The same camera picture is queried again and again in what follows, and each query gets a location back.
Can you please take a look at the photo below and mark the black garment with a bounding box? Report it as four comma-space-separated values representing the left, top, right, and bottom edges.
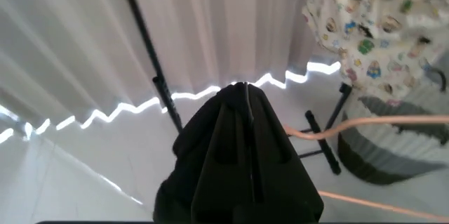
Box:
153, 81, 292, 222

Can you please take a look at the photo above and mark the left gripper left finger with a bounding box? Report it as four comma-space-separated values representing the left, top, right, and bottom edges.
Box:
191, 103, 254, 222

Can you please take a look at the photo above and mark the white laundry basket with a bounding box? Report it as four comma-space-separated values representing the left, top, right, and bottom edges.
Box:
337, 65, 449, 185

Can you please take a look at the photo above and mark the cream printed garment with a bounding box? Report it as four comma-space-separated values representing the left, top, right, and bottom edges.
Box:
302, 0, 449, 107

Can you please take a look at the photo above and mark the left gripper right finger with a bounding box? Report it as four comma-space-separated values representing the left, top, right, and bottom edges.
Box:
253, 103, 324, 222

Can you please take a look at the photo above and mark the pink clothes hanger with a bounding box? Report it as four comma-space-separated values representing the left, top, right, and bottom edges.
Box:
283, 114, 449, 222

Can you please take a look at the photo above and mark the black clothes rack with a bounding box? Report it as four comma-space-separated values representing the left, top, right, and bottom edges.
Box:
115, 0, 353, 176

